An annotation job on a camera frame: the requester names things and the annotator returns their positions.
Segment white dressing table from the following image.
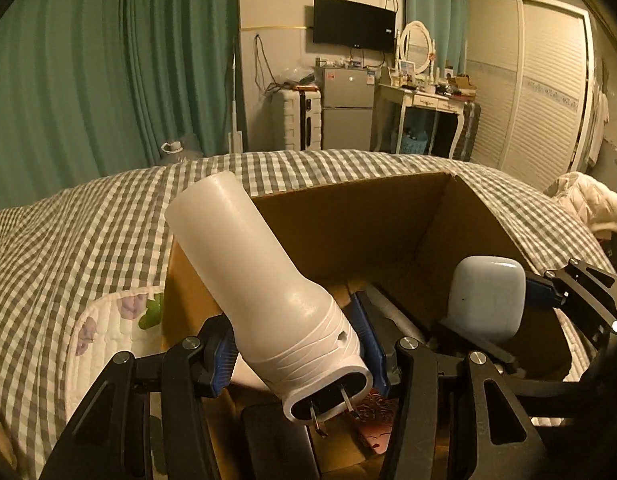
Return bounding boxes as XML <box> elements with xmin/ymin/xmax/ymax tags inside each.
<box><xmin>371</xmin><ymin>82</ymin><xmax>477</xmax><ymax>161</ymax></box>

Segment white rounded charger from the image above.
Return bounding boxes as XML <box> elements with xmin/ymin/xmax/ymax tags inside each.
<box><xmin>447</xmin><ymin>255</ymin><xmax>527</xmax><ymax>347</ymax></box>

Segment clear plastic bag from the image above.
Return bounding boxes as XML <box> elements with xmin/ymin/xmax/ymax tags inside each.
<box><xmin>280</xmin><ymin>67</ymin><xmax>315</xmax><ymax>89</ymax></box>

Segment dark ribbed suitcase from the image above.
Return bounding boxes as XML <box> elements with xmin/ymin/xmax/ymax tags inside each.
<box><xmin>455</xmin><ymin>100</ymin><xmax>482</xmax><ymax>161</ymax></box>

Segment white cylindrical plug device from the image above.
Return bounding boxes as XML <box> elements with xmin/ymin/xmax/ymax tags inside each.
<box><xmin>164</xmin><ymin>171</ymin><xmax>375</xmax><ymax>438</ymax></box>

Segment dark grey flat device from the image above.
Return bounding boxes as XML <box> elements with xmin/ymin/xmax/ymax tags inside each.
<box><xmin>366</xmin><ymin>284</ymin><xmax>432</xmax><ymax>343</ymax></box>

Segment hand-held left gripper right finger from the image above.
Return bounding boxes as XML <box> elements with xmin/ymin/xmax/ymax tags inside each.
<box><xmin>352</xmin><ymin>291</ymin><xmax>550</xmax><ymax>480</ymax></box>

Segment white mop pole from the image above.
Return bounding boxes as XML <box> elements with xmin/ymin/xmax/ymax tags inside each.
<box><xmin>228</xmin><ymin>44</ymin><xmax>247</xmax><ymax>154</ymax></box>

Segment white quilted floral mat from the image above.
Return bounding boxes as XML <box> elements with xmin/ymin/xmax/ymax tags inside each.
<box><xmin>65</xmin><ymin>284</ymin><xmax>175</xmax><ymax>427</ymax></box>

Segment blue bin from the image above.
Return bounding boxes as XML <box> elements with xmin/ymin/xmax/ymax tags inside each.
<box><xmin>401</xmin><ymin>132</ymin><xmax>432</xmax><ymax>155</ymax></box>

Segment brown box on dresser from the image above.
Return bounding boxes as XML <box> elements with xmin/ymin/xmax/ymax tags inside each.
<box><xmin>448</xmin><ymin>75</ymin><xmax>477</xmax><ymax>96</ymax></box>

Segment white oval mirror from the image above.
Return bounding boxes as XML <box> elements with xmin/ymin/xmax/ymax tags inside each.
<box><xmin>397</xmin><ymin>20</ymin><xmax>436</xmax><ymax>75</ymax></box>

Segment black wall cable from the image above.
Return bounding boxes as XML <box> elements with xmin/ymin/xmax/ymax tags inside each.
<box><xmin>253</xmin><ymin>34</ymin><xmax>280</xmax><ymax>94</ymax></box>

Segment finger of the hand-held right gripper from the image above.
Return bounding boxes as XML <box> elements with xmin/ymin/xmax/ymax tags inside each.
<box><xmin>431</xmin><ymin>320</ymin><xmax>592</xmax><ymax>426</ymax></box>
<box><xmin>525</xmin><ymin>257</ymin><xmax>617</xmax><ymax>335</ymax></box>

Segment black rectangular case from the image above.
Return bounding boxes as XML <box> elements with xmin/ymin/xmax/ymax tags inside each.
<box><xmin>242</xmin><ymin>404</ymin><xmax>320</xmax><ymax>480</ymax></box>

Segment black wall television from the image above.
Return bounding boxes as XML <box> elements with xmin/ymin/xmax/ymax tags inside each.
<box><xmin>313</xmin><ymin>0</ymin><xmax>397</xmax><ymax>53</ymax></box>

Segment hanging light clothes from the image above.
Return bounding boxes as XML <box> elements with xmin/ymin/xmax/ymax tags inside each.
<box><xmin>585</xmin><ymin>59</ymin><xmax>613</xmax><ymax>167</ymax></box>

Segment grey white checked blanket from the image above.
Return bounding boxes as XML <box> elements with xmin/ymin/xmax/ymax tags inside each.
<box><xmin>0</xmin><ymin>149</ymin><xmax>617</xmax><ymax>480</ymax></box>

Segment white puffer jacket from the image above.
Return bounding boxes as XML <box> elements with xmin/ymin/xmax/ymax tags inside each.
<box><xmin>543</xmin><ymin>170</ymin><xmax>617</xmax><ymax>234</ymax></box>

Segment white louvred wardrobe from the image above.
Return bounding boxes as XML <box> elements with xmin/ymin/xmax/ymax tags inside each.
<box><xmin>466</xmin><ymin>0</ymin><xmax>598</xmax><ymax>177</ymax></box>

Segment wide green window curtain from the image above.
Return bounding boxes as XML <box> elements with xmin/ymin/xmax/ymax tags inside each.
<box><xmin>0</xmin><ymin>0</ymin><xmax>240</xmax><ymax>196</ymax></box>

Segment brown cardboard box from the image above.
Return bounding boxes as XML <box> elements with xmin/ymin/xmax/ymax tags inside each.
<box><xmin>161</xmin><ymin>171</ymin><xmax>588</xmax><ymax>480</ymax></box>

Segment pink box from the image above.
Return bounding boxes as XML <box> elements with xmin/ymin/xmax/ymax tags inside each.
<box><xmin>357</xmin><ymin>389</ymin><xmax>391</xmax><ymax>457</ymax></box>

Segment white ribbed suitcase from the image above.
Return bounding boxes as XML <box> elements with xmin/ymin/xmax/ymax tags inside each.
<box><xmin>270</xmin><ymin>87</ymin><xmax>324</xmax><ymax>152</ymax></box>

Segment silver small fridge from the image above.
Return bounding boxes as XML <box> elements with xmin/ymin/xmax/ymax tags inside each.
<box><xmin>321</xmin><ymin>65</ymin><xmax>377</xmax><ymax>151</ymax></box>

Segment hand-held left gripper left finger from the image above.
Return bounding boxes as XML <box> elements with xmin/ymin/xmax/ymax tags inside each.
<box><xmin>38</xmin><ymin>312</ymin><xmax>239</xmax><ymax>480</ymax></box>

